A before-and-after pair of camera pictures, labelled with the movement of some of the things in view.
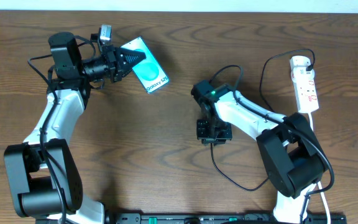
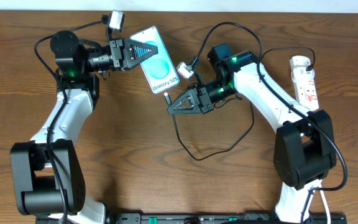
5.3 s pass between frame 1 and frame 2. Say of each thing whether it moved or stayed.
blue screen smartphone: moved
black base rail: stayed
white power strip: stayed
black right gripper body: moved
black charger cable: moved
